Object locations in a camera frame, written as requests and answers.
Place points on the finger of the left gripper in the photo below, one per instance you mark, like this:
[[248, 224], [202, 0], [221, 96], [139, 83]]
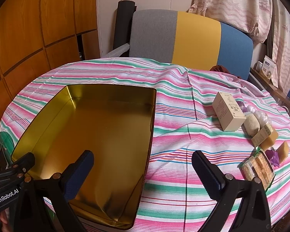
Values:
[[18, 169]]

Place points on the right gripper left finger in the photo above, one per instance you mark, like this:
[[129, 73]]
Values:
[[31, 213]]

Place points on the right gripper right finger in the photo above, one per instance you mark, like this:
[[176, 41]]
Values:
[[253, 213]]

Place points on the cracker pack green wrapper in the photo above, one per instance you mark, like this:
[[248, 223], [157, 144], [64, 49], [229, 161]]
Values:
[[263, 168]]

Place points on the purple snack packet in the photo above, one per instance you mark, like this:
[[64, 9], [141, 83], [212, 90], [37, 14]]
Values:
[[273, 157], [242, 106]]

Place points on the yellow sponge block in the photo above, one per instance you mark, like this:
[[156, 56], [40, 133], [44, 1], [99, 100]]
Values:
[[283, 151], [269, 141]]

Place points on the small cream printed box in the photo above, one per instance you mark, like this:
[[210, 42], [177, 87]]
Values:
[[262, 135]]

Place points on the white pearly plastic packet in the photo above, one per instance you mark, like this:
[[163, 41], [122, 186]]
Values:
[[261, 116]]

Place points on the cream tall carton box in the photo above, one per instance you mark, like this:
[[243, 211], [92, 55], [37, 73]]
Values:
[[228, 112]]

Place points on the striped pink green bedsheet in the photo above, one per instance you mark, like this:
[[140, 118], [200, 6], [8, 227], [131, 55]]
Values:
[[173, 198]]

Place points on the gold metal tin box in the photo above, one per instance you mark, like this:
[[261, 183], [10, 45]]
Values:
[[114, 122]]

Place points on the wooden side shelf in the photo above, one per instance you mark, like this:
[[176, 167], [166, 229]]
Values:
[[276, 93]]

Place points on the wooden wardrobe panels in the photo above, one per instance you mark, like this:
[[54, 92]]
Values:
[[40, 35]]

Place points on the white blue medicine box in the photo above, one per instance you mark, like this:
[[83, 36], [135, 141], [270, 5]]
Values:
[[268, 67]]

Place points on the grey yellow blue headboard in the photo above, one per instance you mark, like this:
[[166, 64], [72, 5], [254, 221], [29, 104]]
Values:
[[190, 40]]

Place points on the black rolled mat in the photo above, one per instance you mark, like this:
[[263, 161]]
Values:
[[124, 14]]

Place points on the pink patterned curtain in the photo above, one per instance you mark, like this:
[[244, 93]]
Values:
[[263, 21]]

